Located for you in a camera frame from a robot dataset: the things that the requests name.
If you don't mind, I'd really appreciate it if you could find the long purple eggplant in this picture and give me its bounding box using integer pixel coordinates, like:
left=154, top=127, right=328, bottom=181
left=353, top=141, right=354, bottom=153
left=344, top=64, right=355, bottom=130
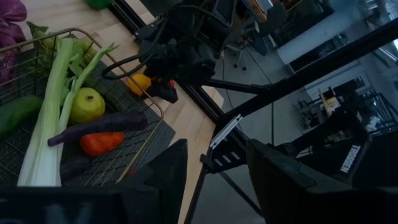
left=47, top=111, right=148, bottom=147

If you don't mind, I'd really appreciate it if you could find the bronze wire basket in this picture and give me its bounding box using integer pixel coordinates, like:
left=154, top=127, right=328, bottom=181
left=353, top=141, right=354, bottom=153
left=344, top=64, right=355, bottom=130
left=0, top=27, right=165, bottom=187

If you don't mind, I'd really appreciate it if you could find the red-yellow fruit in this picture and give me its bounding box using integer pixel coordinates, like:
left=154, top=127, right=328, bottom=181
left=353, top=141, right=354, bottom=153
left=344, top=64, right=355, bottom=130
left=126, top=73, right=152, bottom=96

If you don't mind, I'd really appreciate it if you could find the orange-red bell pepper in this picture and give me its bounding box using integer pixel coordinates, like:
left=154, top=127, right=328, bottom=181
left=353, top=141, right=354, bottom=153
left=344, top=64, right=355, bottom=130
left=78, top=131, right=126, bottom=157

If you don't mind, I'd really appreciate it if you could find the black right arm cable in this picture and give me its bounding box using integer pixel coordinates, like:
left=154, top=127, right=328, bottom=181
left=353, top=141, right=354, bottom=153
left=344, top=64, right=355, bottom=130
left=101, top=4, right=162, bottom=80

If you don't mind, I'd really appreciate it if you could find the purple grape bunch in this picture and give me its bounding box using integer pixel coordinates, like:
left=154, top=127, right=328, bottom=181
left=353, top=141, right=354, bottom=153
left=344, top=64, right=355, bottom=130
left=0, top=0, right=28, bottom=86

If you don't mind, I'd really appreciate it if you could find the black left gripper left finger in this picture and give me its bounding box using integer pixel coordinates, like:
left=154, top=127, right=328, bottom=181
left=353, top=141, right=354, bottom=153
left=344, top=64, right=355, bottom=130
left=119, top=139, right=189, bottom=224

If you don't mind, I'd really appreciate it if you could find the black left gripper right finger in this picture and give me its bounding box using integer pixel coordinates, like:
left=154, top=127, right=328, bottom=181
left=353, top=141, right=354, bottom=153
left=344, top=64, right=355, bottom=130
left=248, top=139, right=352, bottom=224

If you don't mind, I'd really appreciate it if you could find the green lime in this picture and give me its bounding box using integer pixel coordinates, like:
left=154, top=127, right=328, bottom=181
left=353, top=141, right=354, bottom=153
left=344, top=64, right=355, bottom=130
left=85, top=0, right=112, bottom=11

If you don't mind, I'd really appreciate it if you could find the white metal bracket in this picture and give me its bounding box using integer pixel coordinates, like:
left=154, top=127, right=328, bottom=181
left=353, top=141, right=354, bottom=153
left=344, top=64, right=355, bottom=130
left=210, top=114, right=243, bottom=149

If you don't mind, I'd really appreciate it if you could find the pale green celery stalk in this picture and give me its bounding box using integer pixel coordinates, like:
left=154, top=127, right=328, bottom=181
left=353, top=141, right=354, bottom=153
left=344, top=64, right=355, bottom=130
left=17, top=37, right=119, bottom=187

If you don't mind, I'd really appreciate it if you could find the green apple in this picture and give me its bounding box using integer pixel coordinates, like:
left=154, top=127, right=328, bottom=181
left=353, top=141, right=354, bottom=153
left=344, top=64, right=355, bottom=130
left=68, top=87, right=106, bottom=124

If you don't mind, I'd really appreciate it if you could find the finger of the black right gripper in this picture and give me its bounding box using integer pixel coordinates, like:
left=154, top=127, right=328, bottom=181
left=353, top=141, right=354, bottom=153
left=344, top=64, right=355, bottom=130
left=145, top=81, right=162, bottom=98
left=157, top=83, right=179, bottom=105

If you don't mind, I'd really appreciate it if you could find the green leafy vegetable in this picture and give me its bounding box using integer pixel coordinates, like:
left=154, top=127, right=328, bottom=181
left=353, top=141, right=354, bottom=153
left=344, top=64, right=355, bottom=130
left=0, top=94, right=44, bottom=138

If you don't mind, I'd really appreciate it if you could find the white round pillar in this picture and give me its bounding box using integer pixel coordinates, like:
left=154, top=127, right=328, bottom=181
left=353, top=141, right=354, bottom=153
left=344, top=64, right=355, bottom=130
left=276, top=12, right=358, bottom=65

